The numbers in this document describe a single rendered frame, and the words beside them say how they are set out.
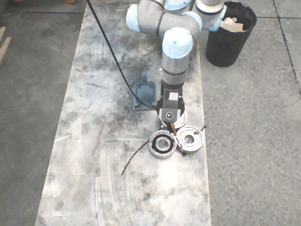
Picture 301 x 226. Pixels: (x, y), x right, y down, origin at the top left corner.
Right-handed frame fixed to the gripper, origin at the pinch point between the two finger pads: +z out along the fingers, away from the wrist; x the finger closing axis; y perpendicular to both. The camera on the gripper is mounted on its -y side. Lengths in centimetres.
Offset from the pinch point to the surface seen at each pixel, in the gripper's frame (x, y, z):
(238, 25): -54, 122, 40
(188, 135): -8.6, 1.6, 10.6
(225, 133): -47, 54, 86
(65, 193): 35.5, -22.2, 16.8
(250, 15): -63, 129, 36
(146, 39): 11, 54, 6
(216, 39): -38, 114, 48
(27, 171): 90, 19, 93
